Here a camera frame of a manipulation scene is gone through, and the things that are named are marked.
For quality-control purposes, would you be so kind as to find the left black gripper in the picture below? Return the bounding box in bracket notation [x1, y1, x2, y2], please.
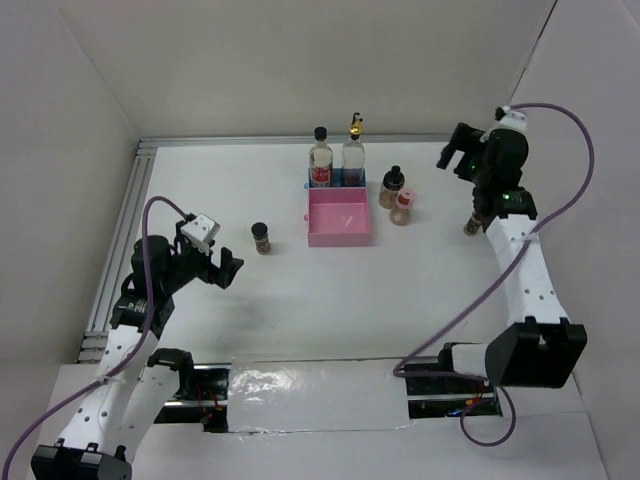
[162, 222, 244, 294]

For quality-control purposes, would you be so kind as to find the small spice jar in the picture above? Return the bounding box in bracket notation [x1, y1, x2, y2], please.
[463, 211, 484, 237]
[251, 222, 271, 255]

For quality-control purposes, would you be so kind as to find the round black cap spice jar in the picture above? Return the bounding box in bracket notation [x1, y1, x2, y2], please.
[378, 165, 405, 209]

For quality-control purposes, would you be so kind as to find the pink cap seasoning jar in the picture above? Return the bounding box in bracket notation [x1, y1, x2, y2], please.
[389, 188, 415, 226]

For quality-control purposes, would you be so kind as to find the gold spout oil bottle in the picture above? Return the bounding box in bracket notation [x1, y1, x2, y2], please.
[342, 112, 365, 187]

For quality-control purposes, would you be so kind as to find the tall vinegar bottle red label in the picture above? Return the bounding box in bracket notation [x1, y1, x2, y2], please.
[309, 126, 333, 188]

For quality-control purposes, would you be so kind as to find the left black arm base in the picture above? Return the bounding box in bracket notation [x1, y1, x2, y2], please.
[154, 364, 231, 433]

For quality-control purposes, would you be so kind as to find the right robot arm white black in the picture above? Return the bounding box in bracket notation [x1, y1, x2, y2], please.
[436, 123, 587, 392]

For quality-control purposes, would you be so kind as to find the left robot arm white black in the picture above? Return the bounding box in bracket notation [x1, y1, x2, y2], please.
[31, 234, 244, 479]

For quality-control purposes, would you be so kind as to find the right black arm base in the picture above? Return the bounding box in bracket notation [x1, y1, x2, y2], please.
[400, 361, 502, 420]

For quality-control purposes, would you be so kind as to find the pink plastic tray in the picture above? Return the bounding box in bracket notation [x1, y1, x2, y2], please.
[305, 187, 372, 248]

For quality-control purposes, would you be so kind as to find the blue plastic tray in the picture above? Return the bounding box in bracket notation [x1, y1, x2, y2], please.
[304, 167, 367, 189]

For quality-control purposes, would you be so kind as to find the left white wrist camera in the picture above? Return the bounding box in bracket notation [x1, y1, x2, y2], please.
[180, 214, 220, 256]

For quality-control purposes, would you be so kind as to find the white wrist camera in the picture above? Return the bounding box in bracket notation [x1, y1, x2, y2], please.
[180, 214, 220, 256]
[494, 106, 528, 133]

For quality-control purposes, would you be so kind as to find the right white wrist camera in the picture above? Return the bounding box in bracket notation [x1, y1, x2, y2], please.
[494, 106, 528, 133]

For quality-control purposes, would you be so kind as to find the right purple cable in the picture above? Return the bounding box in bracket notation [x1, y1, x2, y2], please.
[392, 102, 596, 447]

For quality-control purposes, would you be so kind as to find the purple cable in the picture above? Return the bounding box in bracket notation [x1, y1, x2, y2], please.
[0, 196, 196, 466]
[392, 102, 596, 447]

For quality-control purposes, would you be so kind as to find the left aluminium rail frame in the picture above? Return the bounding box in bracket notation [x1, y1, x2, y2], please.
[76, 139, 157, 364]

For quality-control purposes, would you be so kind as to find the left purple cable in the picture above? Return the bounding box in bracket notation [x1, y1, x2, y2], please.
[0, 196, 196, 466]

